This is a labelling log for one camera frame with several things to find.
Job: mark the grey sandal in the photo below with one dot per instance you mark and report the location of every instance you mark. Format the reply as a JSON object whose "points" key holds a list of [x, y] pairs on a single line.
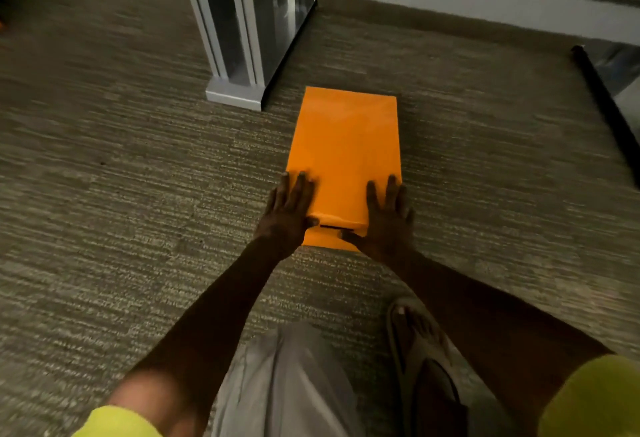
{"points": [[425, 371]]}

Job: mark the person's left little finger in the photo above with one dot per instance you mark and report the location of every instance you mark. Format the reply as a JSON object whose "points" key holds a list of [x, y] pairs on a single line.
{"points": [[270, 199]]}

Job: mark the orange paper envelope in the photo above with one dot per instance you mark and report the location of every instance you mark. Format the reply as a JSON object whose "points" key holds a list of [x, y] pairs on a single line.
{"points": [[345, 151]]}

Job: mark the person's left hand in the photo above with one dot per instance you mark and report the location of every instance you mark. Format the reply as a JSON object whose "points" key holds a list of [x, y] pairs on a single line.
{"points": [[284, 224]]}

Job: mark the yellow-green left sleeve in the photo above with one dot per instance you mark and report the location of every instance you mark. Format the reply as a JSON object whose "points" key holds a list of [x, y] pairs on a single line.
{"points": [[117, 422]]}

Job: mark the person's right thumb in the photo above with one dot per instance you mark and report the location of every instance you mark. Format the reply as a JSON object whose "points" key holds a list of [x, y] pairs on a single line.
{"points": [[351, 236]]}

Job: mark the person's left middle finger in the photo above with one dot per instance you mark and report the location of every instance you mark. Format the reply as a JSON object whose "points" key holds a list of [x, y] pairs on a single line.
{"points": [[298, 187]]}

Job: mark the person's right hand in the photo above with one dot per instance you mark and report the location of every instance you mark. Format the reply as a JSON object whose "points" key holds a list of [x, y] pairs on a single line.
{"points": [[387, 231]]}

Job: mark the person's right middle finger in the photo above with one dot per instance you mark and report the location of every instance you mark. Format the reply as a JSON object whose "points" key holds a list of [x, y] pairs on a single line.
{"points": [[390, 191]]}

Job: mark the yellow-green right sleeve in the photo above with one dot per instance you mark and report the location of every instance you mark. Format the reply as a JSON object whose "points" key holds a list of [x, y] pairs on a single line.
{"points": [[592, 399]]}

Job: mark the grey trouser leg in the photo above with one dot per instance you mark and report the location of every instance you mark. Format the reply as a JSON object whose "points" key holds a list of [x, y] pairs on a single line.
{"points": [[285, 386]]}

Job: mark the person's foot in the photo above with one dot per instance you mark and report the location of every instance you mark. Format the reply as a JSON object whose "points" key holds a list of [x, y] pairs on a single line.
{"points": [[415, 324]]}

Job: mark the person's right forearm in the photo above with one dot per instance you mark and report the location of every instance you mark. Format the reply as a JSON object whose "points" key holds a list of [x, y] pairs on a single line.
{"points": [[480, 321]]}

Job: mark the black bar furniture base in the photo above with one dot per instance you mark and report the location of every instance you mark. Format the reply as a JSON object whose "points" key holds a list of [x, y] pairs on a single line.
{"points": [[607, 106]]}

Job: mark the yellow-green sleeve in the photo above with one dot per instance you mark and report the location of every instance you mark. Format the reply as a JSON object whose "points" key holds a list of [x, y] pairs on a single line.
{"points": [[592, 399], [117, 422]]}

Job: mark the person's left thumb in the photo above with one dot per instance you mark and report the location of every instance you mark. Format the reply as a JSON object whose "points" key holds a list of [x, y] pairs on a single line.
{"points": [[311, 222]]}

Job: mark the grey metal furniture leg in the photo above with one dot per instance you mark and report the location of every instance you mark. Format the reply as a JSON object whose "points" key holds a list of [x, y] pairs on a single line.
{"points": [[240, 26]]}

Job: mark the person's right little finger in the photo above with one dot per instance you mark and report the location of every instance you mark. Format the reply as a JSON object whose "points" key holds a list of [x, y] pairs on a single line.
{"points": [[410, 215]]}

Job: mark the person's left forearm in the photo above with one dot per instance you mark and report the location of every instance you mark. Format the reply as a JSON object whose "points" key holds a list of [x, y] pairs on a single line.
{"points": [[210, 321]]}

